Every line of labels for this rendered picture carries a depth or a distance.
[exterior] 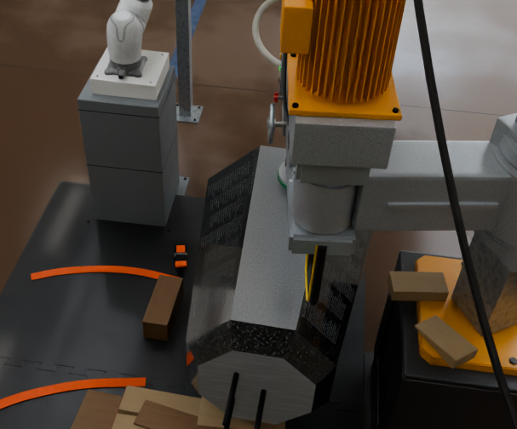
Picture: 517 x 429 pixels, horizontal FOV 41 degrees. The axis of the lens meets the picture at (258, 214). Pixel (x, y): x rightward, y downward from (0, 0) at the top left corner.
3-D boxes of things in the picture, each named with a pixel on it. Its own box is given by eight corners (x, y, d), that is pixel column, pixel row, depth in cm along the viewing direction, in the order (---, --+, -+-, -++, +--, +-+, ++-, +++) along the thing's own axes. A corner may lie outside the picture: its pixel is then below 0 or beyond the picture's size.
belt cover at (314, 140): (385, 180, 179) (397, 128, 168) (289, 175, 179) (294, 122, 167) (353, 12, 250) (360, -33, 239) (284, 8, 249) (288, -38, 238)
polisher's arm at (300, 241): (348, 282, 216) (374, 158, 183) (276, 278, 216) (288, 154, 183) (334, 142, 270) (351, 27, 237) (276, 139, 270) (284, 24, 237)
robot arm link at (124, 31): (105, 64, 328) (100, 21, 313) (112, 44, 341) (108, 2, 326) (139, 65, 328) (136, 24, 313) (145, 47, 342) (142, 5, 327)
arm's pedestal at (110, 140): (83, 225, 380) (62, 103, 326) (108, 169, 417) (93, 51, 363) (172, 236, 378) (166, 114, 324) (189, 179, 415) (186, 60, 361)
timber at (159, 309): (160, 290, 347) (159, 274, 339) (183, 294, 346) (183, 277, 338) (143, 337, 325) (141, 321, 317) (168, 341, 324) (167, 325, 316)
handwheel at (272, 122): (293, 153, 253) (296, 119, 243) (266, 151, 253) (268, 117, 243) (292, 129, 264) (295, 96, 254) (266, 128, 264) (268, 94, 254)
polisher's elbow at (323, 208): (347, 194, 219) (356, 145, 205) (357, 237, 204) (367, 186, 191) (288, 194, 217) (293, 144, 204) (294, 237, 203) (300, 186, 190)
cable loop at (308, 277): (316, 317, 226) (327, 249, 204) (306, 317, 226) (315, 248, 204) (313, 265, 243) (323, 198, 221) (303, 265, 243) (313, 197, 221)
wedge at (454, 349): (474, 357, 231) (479, 348, 228) (452, 369, 227) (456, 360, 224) (435, 316, 244) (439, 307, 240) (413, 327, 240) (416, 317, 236)
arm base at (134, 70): (101, 79, 328) (100, 69, 324) (111, 55, 344) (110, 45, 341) (140, 82, 328) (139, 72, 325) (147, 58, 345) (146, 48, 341)
